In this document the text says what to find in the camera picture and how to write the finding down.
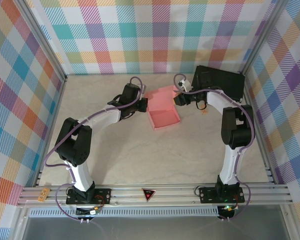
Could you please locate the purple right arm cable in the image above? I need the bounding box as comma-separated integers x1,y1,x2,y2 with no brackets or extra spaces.
173,73,256,222

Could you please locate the grey metal sheet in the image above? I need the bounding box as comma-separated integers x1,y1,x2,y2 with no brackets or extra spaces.
21,216,291,240

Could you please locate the aluminium frame post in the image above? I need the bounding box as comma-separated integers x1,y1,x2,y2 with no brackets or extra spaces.
238,0,285,76
14,0,68,83

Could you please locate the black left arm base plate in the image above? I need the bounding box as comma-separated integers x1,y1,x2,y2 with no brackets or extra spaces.
66,187,112,206

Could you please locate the small wooden block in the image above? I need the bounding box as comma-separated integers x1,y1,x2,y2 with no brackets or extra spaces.
37,188,50,202

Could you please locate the grey slotted cable duct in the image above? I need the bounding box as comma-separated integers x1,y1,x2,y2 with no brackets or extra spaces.
28,208,221,218

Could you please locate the red triangular button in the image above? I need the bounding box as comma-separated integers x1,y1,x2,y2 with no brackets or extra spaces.
141,188,156,203

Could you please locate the black case with metal handle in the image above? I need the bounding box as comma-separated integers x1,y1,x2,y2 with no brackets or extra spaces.
191,65,246,103

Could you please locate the pink paper box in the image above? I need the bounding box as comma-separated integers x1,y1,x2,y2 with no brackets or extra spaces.
143,84,182,132

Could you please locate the aluminium mounting rail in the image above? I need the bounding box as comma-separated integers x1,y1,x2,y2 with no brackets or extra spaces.
16,183,294,208

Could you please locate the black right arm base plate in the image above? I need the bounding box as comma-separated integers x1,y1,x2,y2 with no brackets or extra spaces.
198,186,246,204

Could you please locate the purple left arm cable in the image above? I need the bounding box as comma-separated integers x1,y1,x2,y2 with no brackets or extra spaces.
44,76,144,223

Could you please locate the aluminium side rail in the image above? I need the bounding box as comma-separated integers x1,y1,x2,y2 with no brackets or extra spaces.
242,72,277,186
32,74,68,187

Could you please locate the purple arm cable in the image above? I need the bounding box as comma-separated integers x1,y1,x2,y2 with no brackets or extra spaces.
173,73,256,222
44,76,144,223

